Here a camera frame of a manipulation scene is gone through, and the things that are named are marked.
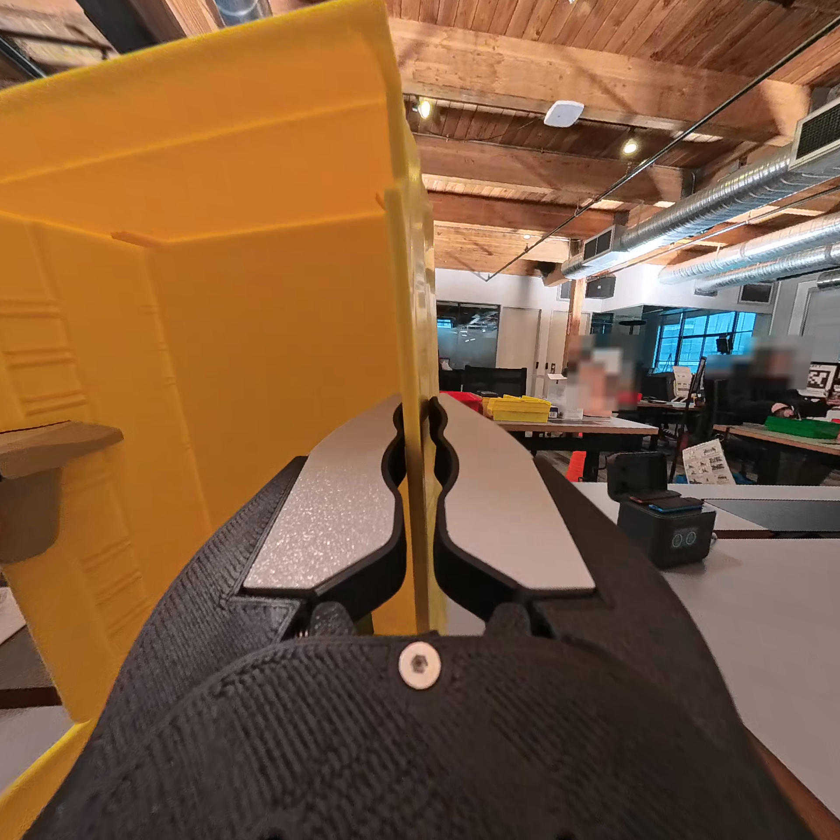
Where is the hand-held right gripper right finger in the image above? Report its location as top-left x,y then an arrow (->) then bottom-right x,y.
428,394 -> 598,622

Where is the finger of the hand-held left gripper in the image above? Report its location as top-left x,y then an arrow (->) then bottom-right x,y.
0,420 -> 125,566

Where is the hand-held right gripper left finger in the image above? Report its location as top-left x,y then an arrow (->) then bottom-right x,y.
243,394 -> 408,615

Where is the yellow plastic box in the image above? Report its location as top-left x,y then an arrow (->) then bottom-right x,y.
0,0 -> 451,840

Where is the yellow plastic bin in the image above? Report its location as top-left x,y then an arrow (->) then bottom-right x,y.
483,395 -> 553,424

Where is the wooden edged work table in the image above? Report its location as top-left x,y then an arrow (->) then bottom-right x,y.
489,416 -> 660,484

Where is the black charging case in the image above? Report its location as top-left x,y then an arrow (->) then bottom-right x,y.
605,451 -> 718,570

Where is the printed paper sheet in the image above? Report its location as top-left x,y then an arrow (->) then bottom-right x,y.
682,440 -> 735,486

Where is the blue paned window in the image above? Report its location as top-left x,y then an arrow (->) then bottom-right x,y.
655,311 -> 757,376

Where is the black desk mat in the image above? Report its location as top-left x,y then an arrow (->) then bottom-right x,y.
701,499 -> 840,534

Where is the long work table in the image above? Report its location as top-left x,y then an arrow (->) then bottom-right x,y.
713,423 -> 840,487

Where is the green plastic bin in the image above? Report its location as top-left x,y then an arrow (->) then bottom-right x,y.
764,415 -> 840,440

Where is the thin silver air duct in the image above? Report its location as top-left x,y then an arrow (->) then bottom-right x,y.
659,213 -> 840,285

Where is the large silver air duct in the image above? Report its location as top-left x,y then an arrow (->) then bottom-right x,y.
561,98 -> 840,281

